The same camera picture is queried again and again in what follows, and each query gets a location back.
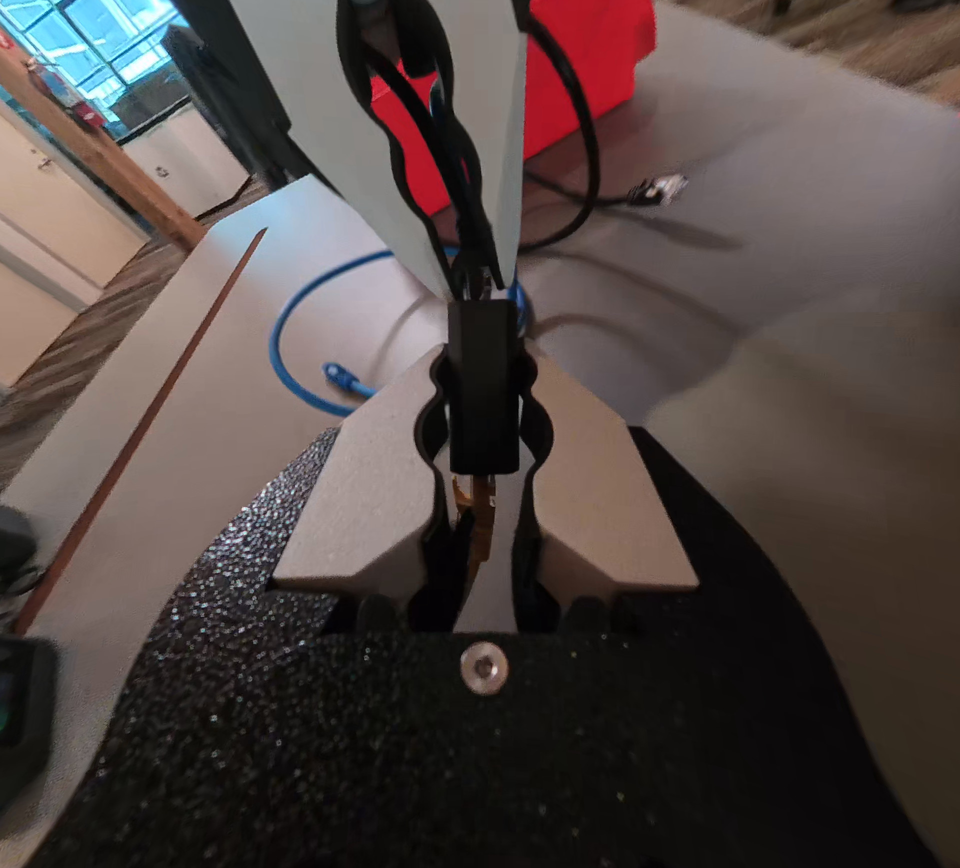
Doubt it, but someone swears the black ethernet cable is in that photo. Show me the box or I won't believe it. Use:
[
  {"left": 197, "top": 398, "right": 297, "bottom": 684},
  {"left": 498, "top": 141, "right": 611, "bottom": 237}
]
[{"left": 360, "top": 13, "right": 690, "bottom": 303}]

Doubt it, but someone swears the white door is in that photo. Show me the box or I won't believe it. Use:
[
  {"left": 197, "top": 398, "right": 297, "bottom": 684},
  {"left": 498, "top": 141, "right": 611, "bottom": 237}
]
[{"left": 0, "top": 105, "right": 153, "bottom": 313}]

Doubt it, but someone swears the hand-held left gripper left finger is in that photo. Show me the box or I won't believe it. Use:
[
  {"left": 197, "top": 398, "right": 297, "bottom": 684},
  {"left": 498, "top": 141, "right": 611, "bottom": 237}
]
[{"left": 271, "top": 345, "right": 460, "bottom": 629}]

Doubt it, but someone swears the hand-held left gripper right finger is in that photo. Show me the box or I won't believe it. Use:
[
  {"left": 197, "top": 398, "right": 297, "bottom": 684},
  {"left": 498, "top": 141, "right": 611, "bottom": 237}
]
[{"left": 512, "top": 349, "right": 700, "bottom": 629}]

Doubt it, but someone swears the black ethernet coupler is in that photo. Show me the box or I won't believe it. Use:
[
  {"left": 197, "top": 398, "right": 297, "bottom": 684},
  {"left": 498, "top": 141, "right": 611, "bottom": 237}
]
[{"left": 447, "top": 300, "right": 522, "bottom": 473}]

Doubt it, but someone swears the blue ethernet cable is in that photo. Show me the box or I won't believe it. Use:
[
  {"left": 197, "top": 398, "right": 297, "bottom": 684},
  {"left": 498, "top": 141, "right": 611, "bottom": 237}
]
[{"left": 271, "top": 247, "right": 530, "bottom": 418}]

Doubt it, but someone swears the black power box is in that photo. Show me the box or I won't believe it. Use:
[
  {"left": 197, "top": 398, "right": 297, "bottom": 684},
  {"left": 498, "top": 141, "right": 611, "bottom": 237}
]
[{"left": 0, "top": 634, "right": 61, "bottom": 813}]

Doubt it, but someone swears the large red bin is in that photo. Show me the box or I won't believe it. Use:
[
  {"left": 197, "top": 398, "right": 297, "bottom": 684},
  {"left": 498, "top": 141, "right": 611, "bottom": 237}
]
[{"left": 371, "top": 0, "right": 658, "bottom": 218}]

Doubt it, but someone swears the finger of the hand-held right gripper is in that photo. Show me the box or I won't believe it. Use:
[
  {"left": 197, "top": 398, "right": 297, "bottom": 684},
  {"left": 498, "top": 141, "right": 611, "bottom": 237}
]
[
  {"left": 373, "top": 0, "right": 535, "bottom": 288},
  {"left": 193, "top": 0, "right": 460, "bottom": 303}
]

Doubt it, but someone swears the black stand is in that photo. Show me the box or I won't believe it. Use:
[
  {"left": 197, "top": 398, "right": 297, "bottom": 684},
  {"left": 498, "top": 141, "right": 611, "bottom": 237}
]
[{"left": 118, "top": 0, "right": 335, "bottom": 190}]

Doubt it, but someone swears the white recycling bin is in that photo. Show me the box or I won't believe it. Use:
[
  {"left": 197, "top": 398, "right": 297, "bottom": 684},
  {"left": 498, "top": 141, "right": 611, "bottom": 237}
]
[{"left": 120, "top": 105, "right": 253, "bottom": 219}]

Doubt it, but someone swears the white side table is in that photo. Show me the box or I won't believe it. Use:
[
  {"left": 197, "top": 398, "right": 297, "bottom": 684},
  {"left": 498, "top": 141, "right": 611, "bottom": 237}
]
[{"left": 0, "top": 174, "right": 342, "bottom": 509}]

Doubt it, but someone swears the wooden post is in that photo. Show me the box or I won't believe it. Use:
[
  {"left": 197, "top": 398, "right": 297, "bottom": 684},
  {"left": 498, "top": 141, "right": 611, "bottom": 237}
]
[{"left": 0, "top": 47, "right": 208, "bottom": 253}]

